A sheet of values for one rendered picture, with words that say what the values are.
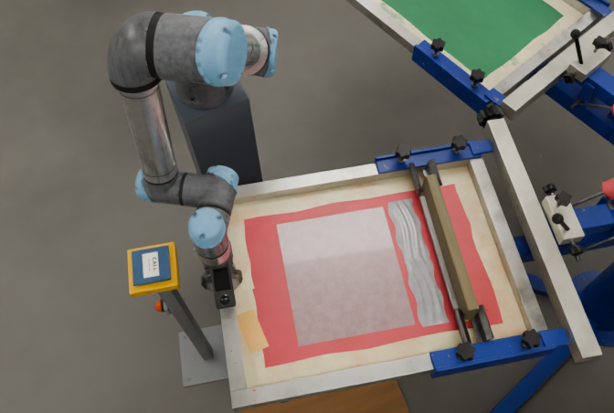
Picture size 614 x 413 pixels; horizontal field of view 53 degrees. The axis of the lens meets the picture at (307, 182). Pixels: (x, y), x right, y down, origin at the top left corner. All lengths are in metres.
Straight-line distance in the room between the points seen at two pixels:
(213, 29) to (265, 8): 2.49
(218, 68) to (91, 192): 2.04
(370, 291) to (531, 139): 1.71
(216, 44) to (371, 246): 0.82
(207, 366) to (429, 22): 1.55
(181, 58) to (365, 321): 0.85
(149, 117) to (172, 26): 0.22
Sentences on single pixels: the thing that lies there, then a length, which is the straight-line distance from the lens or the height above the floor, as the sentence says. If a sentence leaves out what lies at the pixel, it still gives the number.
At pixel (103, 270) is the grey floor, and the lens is 2.86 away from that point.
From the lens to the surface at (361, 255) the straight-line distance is 1.68.
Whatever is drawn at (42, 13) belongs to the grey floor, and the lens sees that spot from 3.86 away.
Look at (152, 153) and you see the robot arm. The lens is 1.31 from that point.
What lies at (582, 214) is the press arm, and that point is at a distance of 1.78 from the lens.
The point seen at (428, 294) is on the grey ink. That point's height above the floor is 0.97.
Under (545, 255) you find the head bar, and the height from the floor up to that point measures 1.05.
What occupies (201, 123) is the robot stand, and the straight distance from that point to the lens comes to 1.66.
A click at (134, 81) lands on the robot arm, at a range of 1.16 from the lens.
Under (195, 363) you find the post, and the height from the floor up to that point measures 0.01.
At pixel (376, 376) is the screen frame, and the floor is 1.00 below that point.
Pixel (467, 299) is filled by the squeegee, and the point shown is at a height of 1.07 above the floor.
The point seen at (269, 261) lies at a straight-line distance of 1.67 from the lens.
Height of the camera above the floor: 2.52
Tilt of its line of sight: 61 degrees down
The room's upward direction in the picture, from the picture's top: 2 degrees counter-clockwise
